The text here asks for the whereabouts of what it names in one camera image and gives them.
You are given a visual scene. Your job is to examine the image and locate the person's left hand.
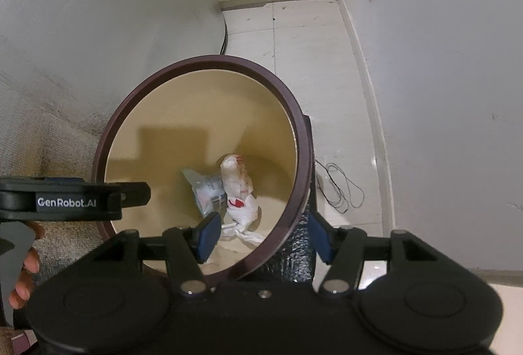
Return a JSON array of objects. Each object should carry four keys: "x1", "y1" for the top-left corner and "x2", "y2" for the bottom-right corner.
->
[{"x1": 8, "y1": 222, "x2": 45, "y2": 311}]

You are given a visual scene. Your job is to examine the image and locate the white red printed plastic bag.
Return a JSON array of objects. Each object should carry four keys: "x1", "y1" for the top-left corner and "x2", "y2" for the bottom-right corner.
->
[{"x1": 220, "y1": 153, "x2": 267, "y2": 254}]

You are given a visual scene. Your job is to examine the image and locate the clear plastic wrapper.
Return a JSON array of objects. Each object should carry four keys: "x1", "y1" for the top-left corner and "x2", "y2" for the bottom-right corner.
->
[{"x1": 181, "y1": 168, "x2": 228, "y2": 217}]

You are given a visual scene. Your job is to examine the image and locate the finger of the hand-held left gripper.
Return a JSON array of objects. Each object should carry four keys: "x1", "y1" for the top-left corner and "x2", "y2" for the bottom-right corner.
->
[{"x1": 120, "y1": 182, "x2": 152, "y2": 213}]

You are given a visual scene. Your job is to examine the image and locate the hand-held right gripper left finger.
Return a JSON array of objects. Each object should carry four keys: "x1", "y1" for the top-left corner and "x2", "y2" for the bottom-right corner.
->
[{"x1": 84, "y1": 212, "x2": 223, "y2": 297}]

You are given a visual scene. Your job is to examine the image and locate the thin grey wire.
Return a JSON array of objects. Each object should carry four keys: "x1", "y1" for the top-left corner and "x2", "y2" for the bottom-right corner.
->
[{"x1": 314, "y1": 161, "x2": 365, "y2": 213}]

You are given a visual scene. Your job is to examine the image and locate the brown rimmed round trash bin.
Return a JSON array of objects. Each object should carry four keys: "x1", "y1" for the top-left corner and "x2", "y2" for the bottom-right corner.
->
[{"x1": 93, "y1": 55, "x2": 315, "y2": 283}]

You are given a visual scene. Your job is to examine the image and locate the grey fabric sofa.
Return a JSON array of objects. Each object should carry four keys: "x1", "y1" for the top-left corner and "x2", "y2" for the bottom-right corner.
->
[{"x1": 0, "y1": 0, "x2": 230, "y2": 286}]

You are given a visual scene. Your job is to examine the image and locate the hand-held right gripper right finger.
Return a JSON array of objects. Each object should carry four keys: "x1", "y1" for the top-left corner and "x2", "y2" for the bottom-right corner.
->
[{"x1": 307, "y1": 212, "x2": 441, "y2": 297}]

